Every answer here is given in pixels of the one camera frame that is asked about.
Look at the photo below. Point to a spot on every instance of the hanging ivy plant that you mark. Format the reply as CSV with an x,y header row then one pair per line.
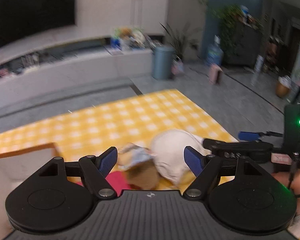
x,y
222,12

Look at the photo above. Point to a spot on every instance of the person right hand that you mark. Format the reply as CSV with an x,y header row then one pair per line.
x,y
294,187

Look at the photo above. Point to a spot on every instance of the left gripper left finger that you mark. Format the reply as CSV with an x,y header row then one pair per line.
x,y
104,163

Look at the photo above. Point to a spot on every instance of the red Wonderlab box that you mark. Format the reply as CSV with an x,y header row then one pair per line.
x,y
115,181

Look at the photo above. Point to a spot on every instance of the black wall television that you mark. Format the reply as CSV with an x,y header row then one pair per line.
x,y
22,18

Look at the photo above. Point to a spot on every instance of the silver yellow snack bag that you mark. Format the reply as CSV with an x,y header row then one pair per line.
x,y
131,155

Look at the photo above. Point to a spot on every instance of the white round cloth pad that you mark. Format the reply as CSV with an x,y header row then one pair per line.
x,y
167,149

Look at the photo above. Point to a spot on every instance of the teddy bear figurine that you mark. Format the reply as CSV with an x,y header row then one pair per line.
x,y
125,33

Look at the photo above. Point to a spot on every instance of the brown coir fibre mat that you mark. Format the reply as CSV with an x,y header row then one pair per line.
x,y
143,176

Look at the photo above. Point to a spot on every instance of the white marble tv console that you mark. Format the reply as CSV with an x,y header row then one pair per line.
x,y
74,71

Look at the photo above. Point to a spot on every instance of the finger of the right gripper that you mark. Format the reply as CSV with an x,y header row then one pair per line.
x,y
255,136

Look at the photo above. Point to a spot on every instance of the grey blue trash bin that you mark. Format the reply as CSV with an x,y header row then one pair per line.
x,y
162,62

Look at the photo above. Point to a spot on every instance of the brown round pot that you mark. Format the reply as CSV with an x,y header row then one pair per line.
x,y
283,86

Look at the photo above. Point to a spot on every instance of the orange open storage box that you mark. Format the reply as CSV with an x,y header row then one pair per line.
x,y
15,167

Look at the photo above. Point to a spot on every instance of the blue water jug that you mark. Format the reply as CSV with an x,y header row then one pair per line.
x,y
214,52

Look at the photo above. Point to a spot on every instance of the potted snake plant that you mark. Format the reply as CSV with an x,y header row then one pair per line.
x,y
182,39

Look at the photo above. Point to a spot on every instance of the pink space heater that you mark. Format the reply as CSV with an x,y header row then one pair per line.
x,y
215,74

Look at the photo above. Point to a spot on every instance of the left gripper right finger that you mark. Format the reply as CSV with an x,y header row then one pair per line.
x,y
206,170

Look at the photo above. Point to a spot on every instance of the yellow checkered tablecloth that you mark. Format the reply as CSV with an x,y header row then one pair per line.
x,y
145,121

